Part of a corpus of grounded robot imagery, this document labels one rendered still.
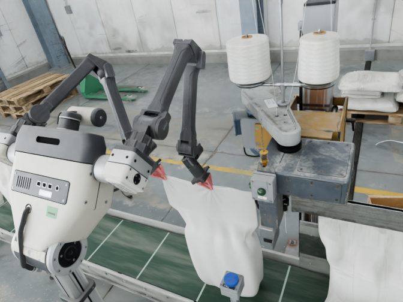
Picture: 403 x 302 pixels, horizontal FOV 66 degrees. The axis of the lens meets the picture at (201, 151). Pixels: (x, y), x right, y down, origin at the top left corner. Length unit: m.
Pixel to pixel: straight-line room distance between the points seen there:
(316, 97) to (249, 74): 0.37
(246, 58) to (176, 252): 1.38
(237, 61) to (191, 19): 5.76
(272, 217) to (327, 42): 0.63
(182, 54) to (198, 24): 5.71
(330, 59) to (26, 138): 1.09
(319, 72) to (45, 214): 1.03
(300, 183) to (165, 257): 1.29
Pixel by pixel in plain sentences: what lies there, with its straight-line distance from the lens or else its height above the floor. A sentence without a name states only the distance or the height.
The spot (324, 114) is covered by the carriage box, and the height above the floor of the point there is 1.33.
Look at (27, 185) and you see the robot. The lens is 1.23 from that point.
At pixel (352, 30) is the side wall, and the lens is 6.17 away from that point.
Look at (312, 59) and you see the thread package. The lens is 1.16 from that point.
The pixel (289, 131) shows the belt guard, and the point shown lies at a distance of 1.12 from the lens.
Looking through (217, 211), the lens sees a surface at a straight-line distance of 1.55.
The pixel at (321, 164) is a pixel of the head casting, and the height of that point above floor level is 1.34.
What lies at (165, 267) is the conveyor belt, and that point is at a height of 0.38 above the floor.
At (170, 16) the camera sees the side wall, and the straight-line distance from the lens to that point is 7.19.
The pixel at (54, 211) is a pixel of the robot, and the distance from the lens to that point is 1.12.
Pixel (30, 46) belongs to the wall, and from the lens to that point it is 9.51.
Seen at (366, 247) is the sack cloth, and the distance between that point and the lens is 1.43.
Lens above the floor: 1.98
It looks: 32 degrees down
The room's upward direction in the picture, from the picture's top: 11 degrees counter-clockwise
